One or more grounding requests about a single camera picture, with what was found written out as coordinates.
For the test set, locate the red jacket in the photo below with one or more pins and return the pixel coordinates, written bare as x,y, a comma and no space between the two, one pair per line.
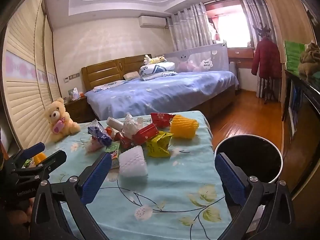
266,60

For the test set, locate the white foam block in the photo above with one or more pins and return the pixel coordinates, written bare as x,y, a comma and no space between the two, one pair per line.
115,124

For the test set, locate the brown plush toy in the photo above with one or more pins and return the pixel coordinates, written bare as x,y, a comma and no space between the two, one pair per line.
309,60

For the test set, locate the red snack box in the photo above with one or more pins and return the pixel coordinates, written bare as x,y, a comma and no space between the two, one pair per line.
145,134

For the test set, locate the black cabinet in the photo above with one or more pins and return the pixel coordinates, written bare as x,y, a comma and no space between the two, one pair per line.
300,119

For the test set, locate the blue snack wrapper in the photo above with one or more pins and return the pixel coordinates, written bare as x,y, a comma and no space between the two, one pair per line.
96,130

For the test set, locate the grey bed guard rail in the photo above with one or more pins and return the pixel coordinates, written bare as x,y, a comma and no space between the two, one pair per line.
200,59

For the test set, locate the louvered wardrobe doors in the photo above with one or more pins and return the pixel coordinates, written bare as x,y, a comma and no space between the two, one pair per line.
29,77

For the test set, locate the white tissue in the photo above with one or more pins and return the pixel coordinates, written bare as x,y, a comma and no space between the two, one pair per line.
131,125

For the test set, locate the wooden desk under window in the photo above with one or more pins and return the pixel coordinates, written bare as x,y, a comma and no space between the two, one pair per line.
243,57

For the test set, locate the grey curtain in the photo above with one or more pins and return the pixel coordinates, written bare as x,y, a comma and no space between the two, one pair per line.
258,14
189,28

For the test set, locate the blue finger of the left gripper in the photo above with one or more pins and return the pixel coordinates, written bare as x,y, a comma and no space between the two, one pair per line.
51,161
30,152

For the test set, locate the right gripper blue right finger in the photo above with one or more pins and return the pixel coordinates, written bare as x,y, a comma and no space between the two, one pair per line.
266,210

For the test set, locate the wooden headboard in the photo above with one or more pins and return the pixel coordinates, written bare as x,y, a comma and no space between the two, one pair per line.
109,71

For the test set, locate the person's left hand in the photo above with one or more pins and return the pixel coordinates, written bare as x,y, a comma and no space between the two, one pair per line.
19,221

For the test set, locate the coat stand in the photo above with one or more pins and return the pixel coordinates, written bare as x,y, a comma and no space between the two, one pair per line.
267,91

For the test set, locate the yellow plush dog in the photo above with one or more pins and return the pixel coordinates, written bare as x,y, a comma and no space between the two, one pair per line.
153,60

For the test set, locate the beige teddy bear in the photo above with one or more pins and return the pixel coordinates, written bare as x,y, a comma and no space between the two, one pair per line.
61,124

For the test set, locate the green box stack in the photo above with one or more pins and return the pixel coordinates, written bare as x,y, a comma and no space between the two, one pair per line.
293,51

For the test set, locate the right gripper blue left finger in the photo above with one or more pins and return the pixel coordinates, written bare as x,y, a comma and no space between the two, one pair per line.
48,220

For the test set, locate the tissue pack on nightstand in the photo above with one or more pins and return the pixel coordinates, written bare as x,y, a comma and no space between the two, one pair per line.
74,94

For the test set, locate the blue bed cover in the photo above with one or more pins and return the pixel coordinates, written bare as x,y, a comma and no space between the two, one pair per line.
207,92

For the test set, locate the beige pillow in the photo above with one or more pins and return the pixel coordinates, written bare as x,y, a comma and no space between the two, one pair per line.
131,75

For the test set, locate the blue patterned pillow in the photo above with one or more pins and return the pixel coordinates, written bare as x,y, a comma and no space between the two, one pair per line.
109,85

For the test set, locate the wooden nightstand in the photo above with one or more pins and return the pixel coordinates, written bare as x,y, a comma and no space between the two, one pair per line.
80,111

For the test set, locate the yellow snack bag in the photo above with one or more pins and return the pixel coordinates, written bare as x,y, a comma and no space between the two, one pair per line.
157,147

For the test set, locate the yellow foam fruit net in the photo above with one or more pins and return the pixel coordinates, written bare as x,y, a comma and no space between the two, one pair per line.
182,127

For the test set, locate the folded blue white quilt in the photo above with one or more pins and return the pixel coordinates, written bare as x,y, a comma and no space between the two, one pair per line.
153,71

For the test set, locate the red wrapper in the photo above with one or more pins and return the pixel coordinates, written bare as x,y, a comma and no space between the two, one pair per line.
161,120

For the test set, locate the grey right curtain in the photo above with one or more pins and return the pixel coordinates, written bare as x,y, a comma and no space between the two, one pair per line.
258,14

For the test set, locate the green snack wrapper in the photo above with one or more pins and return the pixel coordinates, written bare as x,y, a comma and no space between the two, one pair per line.
113,150

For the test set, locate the grey left curtain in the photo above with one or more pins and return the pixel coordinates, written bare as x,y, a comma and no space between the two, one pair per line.
189,28

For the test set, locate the floral teal bed sheet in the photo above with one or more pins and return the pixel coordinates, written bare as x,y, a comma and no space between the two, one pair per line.
181,197

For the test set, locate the white air conditioner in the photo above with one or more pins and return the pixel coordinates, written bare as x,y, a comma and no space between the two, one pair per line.
152,22

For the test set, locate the red chip bag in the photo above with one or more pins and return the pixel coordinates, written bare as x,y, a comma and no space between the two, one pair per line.
125,143

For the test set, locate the white foam sleeve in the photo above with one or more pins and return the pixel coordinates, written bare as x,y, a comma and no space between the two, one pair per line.
132,163

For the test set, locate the tall wooden wardrobe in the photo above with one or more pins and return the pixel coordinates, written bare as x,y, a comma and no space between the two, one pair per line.
291,23

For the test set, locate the black round trash bin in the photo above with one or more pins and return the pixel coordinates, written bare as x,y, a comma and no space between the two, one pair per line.
255,155

